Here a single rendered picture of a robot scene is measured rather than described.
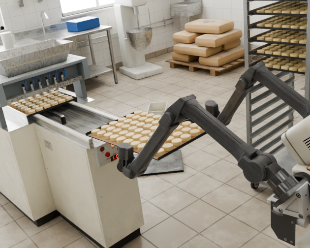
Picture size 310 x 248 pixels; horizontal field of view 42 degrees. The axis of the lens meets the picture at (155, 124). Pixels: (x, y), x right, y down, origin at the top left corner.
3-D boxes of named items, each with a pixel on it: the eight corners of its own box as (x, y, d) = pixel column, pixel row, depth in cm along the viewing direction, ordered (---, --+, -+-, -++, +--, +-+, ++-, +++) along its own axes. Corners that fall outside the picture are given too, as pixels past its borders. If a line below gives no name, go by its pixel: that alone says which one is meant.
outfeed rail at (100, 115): (2, 82, 398) (0, 76, 395) (5, 81, 400) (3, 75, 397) (129, 132, 255) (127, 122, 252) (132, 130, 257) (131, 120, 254)
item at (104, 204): (57, 218, 323) (30, 115, 288) (93, 199, 343) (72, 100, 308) (108, 259, 273) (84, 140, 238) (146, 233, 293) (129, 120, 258)
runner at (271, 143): (253, 159, 310) (253, 156, 309) (250, 158, 312) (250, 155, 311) (295, 129, 349) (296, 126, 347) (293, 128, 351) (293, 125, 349)
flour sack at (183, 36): (189, 45, 638) (188, 35, 632) (171, 42, 669) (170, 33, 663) (220, 35, 677) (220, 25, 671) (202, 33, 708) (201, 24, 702)
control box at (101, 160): (96, 166, 249) (92, 145, 243) (127, 151, 263) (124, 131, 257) (100, 168, 246) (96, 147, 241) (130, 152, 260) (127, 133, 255)
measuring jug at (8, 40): (14, 48, 529) (10, 33, 521) (1, 49, 533) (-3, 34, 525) (19, 46, 542) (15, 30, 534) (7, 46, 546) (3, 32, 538)
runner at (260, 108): (252, 116, 296) (252, 112, 295) (249, 115, 298) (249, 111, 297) (297, 89, 334) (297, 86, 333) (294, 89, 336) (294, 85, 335)
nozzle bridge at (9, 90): (-11, 121, 302) (-24, 77, 288) (73, 92, 344) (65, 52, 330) (8, 132, 278) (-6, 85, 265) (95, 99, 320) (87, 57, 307)
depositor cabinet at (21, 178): (-23, 177, 403) (-49, 98, 369) (43, 149, 445) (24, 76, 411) (36, 231, 312) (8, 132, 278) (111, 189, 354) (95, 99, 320)
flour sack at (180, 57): (188, 63, 650) (187, 54, 644) (170, 60, 680) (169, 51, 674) (218, 52, 691) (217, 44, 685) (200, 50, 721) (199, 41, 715)
